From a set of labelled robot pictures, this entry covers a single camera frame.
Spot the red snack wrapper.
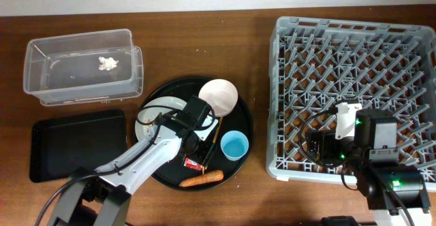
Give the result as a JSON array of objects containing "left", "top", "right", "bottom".
[{"left": 183, "top": 158, "right": 203, "bottom": 171}]

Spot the light blue cup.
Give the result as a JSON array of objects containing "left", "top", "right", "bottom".
[{"left": 220, "top": 131, "right": 249, "bottom": 161}]

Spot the orange carrot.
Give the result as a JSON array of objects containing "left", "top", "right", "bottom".
[{"left": 179, "top": 170, "right": 224, "bottom": 187}]

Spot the round black serving tray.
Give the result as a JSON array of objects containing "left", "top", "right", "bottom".
[{"left": 141, "top": 76, "right": 253, "bottom": 191}]

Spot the grey round plate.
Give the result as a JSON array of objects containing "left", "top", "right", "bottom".
[{"left": 134, "top": 97, "right": 187, "bottom": 141}]

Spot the white napkin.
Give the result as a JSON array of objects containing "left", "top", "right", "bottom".
[{"left": 98, "top": 56, "right": 118, "bottom": 71}]

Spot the pile of food scraps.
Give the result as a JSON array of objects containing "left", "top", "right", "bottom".
[{"left": 143, "top": 118, "right": 154, "bottom": 127}]

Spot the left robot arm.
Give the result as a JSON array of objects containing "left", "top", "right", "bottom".
[{"left": 35, "top": 114, "right": 219, "bottom": 225}]

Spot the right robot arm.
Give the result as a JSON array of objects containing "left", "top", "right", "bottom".
[{"left": 298, "top": 108, "right": 432, "bottom": 225}]

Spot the grey dishwasher rack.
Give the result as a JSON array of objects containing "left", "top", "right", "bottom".
[{"left": 266, "top": 16, "right": 435, "bottom": 191}]

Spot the clear plastic bin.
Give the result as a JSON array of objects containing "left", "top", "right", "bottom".
[{"left": 23, "top": 29, "right": 144, "bottom": 106}]

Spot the black rectangular tray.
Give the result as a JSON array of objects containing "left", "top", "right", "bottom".
[{"left": 29, "top": 109, "right": 127, "bottom": 183}]

